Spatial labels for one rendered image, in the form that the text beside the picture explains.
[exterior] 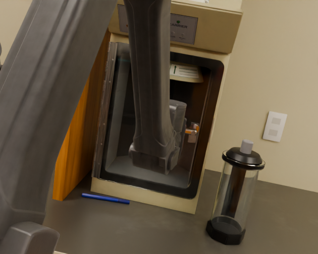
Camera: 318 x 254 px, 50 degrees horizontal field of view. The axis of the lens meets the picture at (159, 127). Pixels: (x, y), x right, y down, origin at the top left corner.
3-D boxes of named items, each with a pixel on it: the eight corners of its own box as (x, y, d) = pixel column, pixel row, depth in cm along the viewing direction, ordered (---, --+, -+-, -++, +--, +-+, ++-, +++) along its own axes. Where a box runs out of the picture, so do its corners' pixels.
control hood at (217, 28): (110, 32, 90) (115, -8, 88) (231, 54, 88) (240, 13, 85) (97, 30, 79) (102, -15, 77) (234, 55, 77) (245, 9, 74)
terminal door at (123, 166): (94, 177, 101) (112, 40, 91) (195, 199, 98) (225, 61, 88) (93, 178, 100) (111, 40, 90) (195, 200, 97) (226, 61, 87)
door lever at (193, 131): (163, 127, 93) (165, 118, 93) (198, 133, 92) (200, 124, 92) (161, 132, 88) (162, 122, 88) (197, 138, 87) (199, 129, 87)
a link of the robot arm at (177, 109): (126, 161, 65) (169, 172, 63) (136, 102, 62) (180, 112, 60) (147, 145, 76) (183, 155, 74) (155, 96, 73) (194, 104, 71)
